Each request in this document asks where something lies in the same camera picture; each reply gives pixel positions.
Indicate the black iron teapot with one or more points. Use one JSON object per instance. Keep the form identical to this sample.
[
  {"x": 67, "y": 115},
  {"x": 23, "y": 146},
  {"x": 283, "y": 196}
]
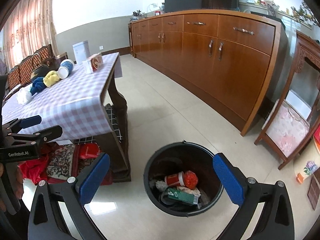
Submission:
[{"x": 39, "y": 67}]

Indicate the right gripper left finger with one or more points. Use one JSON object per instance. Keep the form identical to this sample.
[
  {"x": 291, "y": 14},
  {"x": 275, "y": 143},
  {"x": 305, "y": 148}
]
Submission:
[{"x": 46, "y": 220}]

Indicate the blue white paper cup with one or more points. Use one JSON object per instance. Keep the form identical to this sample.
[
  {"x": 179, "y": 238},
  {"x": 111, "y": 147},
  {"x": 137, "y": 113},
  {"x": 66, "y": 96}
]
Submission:
[{"x": 65, "y": 68}]

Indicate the red white cylindrical canister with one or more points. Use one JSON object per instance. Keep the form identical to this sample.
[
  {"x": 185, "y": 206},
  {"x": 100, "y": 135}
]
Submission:
[{"x": 174, "y": 180}]

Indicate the pink white snack packet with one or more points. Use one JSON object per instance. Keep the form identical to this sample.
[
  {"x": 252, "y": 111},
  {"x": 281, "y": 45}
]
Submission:
[{"x": 93, "y": 63}]

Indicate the black white plaid cushion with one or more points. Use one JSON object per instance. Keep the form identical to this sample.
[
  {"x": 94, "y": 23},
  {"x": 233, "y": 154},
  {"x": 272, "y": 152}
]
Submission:
[{"x": 114, "y": 122}]

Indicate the floral paper bag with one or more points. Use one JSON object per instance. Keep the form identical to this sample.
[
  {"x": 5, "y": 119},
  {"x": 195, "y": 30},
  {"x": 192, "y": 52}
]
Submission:
[{"x": 307, "y": 163}]

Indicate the clear plastic bag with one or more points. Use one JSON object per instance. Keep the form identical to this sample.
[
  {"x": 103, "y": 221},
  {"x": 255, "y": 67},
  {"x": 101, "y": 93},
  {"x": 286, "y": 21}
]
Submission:
[{"x": 24, "y": 96}]

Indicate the black round trash bin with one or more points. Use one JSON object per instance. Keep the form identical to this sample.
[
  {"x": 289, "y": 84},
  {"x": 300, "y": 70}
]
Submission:
[{"x": 181, "y": 157}]

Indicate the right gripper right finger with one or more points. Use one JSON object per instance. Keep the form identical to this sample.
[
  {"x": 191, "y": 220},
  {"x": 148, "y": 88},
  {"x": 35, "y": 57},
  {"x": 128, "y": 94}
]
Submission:
[{"x": 276, "y": 218}]

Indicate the wooden chair pink cushion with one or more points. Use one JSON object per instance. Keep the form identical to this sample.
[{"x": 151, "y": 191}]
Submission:
[{"x": 286, "y": 132}]

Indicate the left human hand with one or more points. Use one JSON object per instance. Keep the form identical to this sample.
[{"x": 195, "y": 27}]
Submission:
[{"x": 9, "y": 201}]

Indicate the white square tin box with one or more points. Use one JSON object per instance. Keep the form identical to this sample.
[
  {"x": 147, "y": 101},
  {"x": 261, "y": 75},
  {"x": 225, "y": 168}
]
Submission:
[{"x": 81, "y": 51}]

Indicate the green branch plant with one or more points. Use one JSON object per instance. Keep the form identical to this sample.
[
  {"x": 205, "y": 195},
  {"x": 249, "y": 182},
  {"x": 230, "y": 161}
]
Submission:
[{"x": 304, "y": 14}]

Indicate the dark blue crumpled cloth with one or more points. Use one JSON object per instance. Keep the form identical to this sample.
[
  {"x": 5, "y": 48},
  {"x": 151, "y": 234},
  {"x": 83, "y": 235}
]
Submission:
[{"x": 37, "y": 86}]

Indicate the carved wooden side cabinet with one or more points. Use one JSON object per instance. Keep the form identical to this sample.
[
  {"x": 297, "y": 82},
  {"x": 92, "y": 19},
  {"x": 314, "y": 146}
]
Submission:
[{"x": 303, "y": 92}]

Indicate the red plastic bag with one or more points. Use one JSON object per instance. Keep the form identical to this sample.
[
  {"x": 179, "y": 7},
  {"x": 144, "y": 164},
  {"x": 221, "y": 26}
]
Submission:
[{"x": 190, "y": 180}]

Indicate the peach window curtain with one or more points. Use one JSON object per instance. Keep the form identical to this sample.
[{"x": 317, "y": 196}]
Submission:
[{"x": 28, "y": 28}]

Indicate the green box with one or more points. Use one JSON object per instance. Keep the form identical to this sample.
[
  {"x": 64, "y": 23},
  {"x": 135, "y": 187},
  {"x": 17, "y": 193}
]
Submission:
[{"x": 181, "y": 196}]

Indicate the pink checkered tablecloth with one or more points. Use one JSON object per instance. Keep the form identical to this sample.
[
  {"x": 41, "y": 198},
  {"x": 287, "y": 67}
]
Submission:
[{"x": 75, "y": 103}]

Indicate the long wooden sideboard cabinet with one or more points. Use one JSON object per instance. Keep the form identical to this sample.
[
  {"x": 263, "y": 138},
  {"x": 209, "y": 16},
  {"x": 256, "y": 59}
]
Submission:
[{"x": 226, "y": 58}]

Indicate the wooden bench sofa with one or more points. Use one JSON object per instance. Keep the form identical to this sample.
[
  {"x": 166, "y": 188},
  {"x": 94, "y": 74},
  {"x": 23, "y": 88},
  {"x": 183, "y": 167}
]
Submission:
[{"x": 19, "y": 76}]

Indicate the small potted plant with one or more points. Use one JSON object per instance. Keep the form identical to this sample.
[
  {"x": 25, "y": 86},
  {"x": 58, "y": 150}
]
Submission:
[{"x": 137, "y": 15}]

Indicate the yellow cloth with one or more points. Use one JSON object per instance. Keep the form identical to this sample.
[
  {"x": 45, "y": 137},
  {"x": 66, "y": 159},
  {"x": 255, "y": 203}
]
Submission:
[{"x": 51, "y": 78}]

